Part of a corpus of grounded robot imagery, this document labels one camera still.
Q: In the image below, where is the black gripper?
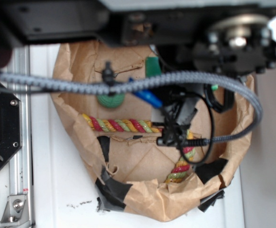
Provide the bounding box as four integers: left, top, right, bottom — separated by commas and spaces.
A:
128, 77, 200, 147

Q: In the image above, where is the metal corner bracket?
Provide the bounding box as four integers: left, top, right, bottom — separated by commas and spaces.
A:
0, 194, 31, 228

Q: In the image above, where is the red yellow green rope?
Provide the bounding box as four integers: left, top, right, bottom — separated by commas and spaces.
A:
81, 113, 196, 184

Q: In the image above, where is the green rectangular block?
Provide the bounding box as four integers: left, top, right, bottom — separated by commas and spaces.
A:
145, 57, 162, 78

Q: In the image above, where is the grey braided cable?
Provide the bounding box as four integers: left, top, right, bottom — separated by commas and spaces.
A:
0, 70, 264, 146

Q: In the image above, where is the aluminium extrusion rail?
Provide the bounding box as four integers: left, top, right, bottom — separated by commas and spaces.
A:
6, 46, 36, 228

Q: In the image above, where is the green dimpled ball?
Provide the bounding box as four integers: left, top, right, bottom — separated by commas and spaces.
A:
97, 94, 125, 108

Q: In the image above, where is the brown paper bag tray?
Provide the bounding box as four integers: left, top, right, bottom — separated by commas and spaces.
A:
52, 41, 251, 222

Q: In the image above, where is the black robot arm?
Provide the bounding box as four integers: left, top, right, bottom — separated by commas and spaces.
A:
0, 0, 276, 148

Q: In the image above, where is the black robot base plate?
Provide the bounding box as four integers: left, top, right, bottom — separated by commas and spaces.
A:
0, 93, 21, 171

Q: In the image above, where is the thin black cable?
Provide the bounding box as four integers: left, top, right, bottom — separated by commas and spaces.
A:
175, 83, 226, 166

